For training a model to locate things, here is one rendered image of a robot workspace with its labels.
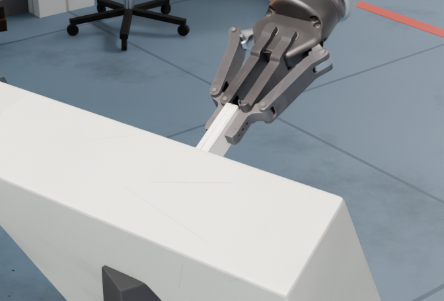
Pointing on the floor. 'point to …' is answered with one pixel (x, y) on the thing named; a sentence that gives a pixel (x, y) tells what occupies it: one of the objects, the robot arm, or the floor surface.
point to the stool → (128, 8)
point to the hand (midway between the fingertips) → (219, 137)
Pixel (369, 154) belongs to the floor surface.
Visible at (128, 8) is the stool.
